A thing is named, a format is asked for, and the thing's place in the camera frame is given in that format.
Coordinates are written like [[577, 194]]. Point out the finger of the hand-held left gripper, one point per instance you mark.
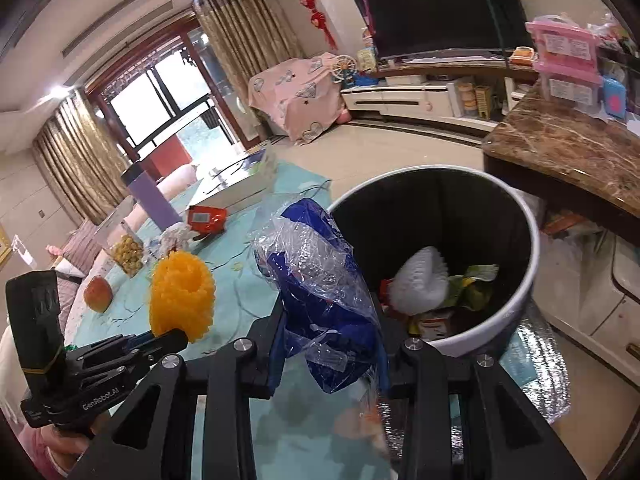
[[165, 342]]

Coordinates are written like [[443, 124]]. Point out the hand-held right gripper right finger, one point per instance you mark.
[[405, 375]]

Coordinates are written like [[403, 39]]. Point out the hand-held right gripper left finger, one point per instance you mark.
[[262, 355]]

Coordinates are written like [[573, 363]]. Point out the orange yellow foam fruit net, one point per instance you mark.
[[180, 295]]

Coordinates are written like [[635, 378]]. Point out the red white carton box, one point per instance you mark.
[[435, 327]]

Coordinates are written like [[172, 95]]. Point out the white foam fruit net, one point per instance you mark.
[[417, 285]]

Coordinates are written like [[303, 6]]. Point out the blue clear plastic wrapper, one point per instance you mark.
[[320, 270]]

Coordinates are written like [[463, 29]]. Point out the white plastic bag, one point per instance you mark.
[[175, 240]]

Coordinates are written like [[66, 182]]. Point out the green snack wrapper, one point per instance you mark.
[[470, 290]]

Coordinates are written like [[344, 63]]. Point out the white black trash bin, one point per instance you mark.
[[500, 320]]

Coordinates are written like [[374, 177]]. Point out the red snack packet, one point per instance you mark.
[[210, 220]]

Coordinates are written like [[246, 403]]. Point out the person's left forearm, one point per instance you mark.
[[37, 460]]

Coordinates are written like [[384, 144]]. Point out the person's left hand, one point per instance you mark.
[[70, 447]]

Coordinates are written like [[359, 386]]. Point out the blue floral tablecloth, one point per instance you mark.
[[240, 280]]

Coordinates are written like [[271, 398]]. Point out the red yellow apple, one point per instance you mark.
[[97, 295]]

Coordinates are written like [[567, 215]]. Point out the clear snack jar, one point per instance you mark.
[[127, 255]]

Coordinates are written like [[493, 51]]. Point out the striped pink pillow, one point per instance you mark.
[[80, 245]]

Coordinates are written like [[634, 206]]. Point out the silver foil floor mat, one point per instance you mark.
[[535, 360]]

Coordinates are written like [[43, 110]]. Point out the purple thermos bottle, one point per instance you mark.
[[150, 200]]

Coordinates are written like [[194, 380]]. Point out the gold framed painting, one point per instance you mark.
[[5, 245]]

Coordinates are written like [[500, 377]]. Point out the beige patterned curtain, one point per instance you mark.
[[75, 160], [240, 35]]

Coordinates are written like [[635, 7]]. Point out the white side cabinet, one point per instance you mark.
[[610, 285]]

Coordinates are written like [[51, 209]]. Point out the red framed balcony door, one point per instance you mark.
[[150, 105]]

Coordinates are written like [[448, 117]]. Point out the pink cloth covered chair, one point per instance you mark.
[[295, 95]]

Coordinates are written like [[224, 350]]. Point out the brown marble counter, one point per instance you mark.
[[560, 145]]

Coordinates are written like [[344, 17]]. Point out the white television cabinet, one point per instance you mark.
[[400, 97]]

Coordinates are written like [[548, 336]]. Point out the toy ferris wheel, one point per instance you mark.
[[344, 67]]

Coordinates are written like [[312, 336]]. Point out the colourful toy box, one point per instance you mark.
[[367, 59]]

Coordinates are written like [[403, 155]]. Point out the pink storage box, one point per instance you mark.
[[562, 45], [570, 90]]

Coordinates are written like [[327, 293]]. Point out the orange snack box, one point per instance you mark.
[[524, 56]]

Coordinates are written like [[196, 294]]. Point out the blue toy case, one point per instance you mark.
[[615, 100]]

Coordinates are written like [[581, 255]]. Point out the black television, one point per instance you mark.
[[430, 5]]

